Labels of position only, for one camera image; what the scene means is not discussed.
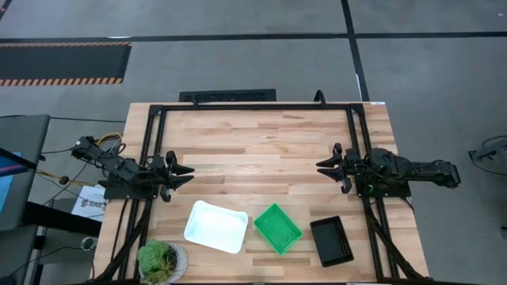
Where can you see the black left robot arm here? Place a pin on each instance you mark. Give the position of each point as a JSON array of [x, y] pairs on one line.
[[119, 166]]

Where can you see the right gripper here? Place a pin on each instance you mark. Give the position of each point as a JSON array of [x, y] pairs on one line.
[[354, 168]]

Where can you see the black table beam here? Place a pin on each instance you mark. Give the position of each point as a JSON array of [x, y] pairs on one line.
[[59, 217]]

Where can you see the grey desk top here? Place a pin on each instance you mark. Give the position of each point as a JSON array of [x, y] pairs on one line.
[[24, 134]]

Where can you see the black hazard striped floor mat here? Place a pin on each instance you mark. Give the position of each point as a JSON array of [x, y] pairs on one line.
[[59, 63]]

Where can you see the blue monitor screen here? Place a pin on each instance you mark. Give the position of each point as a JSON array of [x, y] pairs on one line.
[[6, 186]]

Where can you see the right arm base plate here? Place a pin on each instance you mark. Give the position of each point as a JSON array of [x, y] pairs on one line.
[[396, 194]]

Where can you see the white plastic bin cut front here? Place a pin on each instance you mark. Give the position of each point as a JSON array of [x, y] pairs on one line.
[[199, 206]]

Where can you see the white printed paper sheet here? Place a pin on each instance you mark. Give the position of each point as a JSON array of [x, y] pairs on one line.
[[89, 204]]

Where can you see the green slotted plastic basket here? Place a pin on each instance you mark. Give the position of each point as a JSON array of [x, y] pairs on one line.
[[277, 229]]

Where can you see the black slotted plastic basket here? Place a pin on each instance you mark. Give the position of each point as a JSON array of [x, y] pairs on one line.
[[328, 241]]

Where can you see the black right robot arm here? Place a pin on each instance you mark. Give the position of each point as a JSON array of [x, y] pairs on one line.
[[416, 170]]

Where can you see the black perforated floor mat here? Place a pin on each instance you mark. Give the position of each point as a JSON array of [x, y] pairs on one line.
[[227, 95]]

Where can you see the grey cart leg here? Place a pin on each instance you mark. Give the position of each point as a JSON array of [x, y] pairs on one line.
[[491, 150]]

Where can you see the succulent in patterned white pot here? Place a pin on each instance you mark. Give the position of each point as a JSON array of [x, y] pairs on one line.
[[156, 259]]

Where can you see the black aluminium table frame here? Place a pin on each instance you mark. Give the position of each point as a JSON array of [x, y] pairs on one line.
[[257, 107]]

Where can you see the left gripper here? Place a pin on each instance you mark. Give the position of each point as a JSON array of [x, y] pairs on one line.
[[160, 174]]

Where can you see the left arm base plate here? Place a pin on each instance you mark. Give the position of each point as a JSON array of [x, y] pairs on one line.
[[119, 194]]

